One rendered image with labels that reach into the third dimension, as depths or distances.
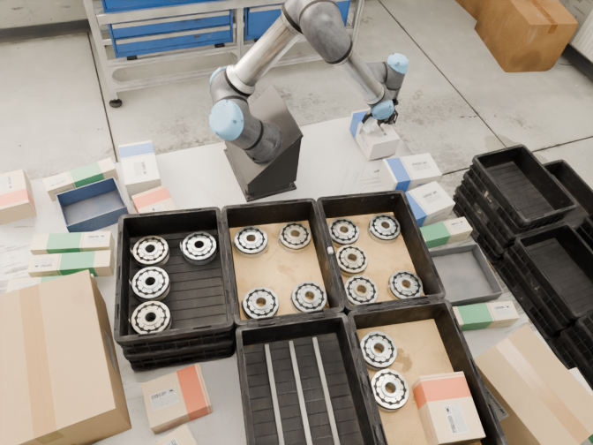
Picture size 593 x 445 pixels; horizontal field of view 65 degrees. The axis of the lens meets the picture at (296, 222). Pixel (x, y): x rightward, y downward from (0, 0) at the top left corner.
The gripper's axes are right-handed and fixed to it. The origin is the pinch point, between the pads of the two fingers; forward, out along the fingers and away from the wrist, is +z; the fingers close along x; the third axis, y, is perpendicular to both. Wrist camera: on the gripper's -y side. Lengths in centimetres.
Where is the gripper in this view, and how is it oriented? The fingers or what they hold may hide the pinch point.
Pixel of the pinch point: (373, 129)
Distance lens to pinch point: 199.3
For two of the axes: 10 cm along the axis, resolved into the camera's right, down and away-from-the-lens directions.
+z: -0.9, 5.9, 8.1
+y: 3.6, 7.7, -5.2
